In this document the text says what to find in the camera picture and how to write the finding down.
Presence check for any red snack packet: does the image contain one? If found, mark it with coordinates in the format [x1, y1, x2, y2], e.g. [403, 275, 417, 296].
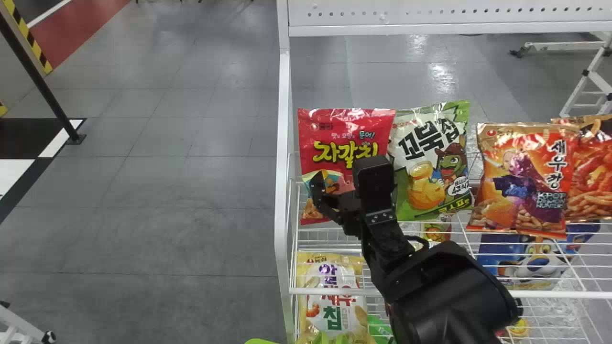
[297, 107, 397, 226]

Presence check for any white wire rack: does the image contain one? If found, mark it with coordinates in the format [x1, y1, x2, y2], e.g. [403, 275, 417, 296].
[274, 0, 612, 344]

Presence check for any green snack packet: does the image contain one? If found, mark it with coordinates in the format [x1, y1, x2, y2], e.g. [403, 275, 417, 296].
[387, 100, 475, 223]

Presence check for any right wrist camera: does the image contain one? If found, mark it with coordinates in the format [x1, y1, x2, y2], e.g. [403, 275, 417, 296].
[352, 155, 397, 216]

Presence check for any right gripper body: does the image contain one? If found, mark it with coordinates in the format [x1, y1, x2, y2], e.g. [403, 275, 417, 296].
[325, 190, 372, 237]

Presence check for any white metal frame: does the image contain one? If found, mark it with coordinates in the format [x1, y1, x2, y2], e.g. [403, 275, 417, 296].
[0, 301, 56, 344]
[509, 31, 612, 118]

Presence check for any orange snack packet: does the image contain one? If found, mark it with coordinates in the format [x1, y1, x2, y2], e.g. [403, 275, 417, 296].
[467, 122, 582, 240]
[550, 114, 612, 223]

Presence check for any yellow snack packet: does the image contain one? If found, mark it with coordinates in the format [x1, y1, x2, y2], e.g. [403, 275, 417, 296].
[295, 251, 379, 344]

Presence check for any blue snack packet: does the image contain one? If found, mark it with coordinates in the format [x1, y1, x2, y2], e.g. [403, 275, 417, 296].
[476, 222, 601, 291]

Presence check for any striped post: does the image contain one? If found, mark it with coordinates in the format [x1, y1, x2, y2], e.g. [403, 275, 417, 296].
[0, 0, 87, 145]

